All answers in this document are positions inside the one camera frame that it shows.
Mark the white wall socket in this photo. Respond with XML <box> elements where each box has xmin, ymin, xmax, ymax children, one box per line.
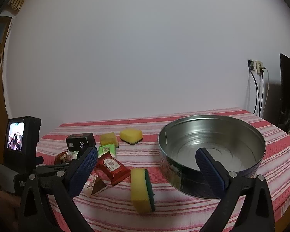
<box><xmin>255</xmin><ymin>60</ymin><xmax>265</xmax><ymax>75</ymax></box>

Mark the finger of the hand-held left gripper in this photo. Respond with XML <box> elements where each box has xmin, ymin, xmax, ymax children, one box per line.
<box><xmin>35</xmin><ymin>162</ymin><xmax>72</xmax><ymax>174</ymax></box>

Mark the white cable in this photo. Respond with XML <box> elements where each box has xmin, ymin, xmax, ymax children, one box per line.
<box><xmin>263</xmin><ymin>67</ymin><xmax>270</xmax><ymax>118</ymax></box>

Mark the person's left hand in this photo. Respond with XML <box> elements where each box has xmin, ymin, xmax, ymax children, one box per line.
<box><xmin>0</xmin><ymin>190</ymin><xmax>22</xmax><ymax>232</ymax></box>

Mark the dull yellow sponge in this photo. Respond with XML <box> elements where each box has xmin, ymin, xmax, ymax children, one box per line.
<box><xmin>100</xmin><ymin>132</ymin><xmax>119</xmax><ymax>148</ymax></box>

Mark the bright yellow sponge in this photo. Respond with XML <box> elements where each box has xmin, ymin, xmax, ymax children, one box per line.
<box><xmin>119</xmin><ymin>129</ymin><xmax>143</xmax><ymax>146</ymax></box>

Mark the yellow clothes peg rack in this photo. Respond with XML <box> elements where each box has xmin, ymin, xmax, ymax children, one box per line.
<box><xmin>7</xmin><ymin>0</ymin><xmax>27</xmax><ymax>13</ymax></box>

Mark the red striped tablecloth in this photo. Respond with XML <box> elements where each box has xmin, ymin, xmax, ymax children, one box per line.
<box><xmin>35</xmin><ymin>107</ymin><xmax>290</xmax><ymax>232</ymax></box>

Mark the round metal tin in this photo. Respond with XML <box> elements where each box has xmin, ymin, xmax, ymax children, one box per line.
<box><xmin>158</xmin><ymin>115</ymin><xmax>266</xmax><ymax>199</ymax></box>

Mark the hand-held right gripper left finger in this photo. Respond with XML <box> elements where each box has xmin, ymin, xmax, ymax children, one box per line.
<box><xmin>17</xmin><ymin>146</ymin><xmax>98</xmax><ymax>232</ymax></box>

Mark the brown and white snack packet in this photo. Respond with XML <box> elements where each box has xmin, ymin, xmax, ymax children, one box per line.
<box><xmin>83</xmin><ymin>170</ymin><xmax>108</xmax><ymax>198</ymax></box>

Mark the yellow sponge with green pad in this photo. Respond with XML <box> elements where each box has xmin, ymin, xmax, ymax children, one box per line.
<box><xmin>130</xmin><ymin>168</ymin><xmax>156</xmax><ymax>214</ymax></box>

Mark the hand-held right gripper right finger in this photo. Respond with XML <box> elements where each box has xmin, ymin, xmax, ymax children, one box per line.
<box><xmin>195</xmin><ymin>147</ymin><xmax>274</xmax><ymax>232</ymax></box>

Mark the red snack packet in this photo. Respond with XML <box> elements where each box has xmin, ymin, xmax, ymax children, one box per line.
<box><xmin>96</xmin><ymin>152</ymin><xmax>131</xmax><ymax>186</ymax></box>

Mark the green snack packet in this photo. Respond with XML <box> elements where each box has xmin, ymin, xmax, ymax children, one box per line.
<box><xmin>98</xmin><ymin>144</ymin><xmax>117</xmax><ymax>159</ymax></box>

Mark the small black box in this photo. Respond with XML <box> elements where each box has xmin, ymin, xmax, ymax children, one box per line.
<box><xmin>65</xmin><ymin>133</ymin><xmax>96</xmax><ymax>153</ymax></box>

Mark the dark brown snack packet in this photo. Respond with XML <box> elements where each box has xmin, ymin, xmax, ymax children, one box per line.
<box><xmin>54</xmin><ymin>150</ymin><xmax>81</xmax><ymax>165</ymax></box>

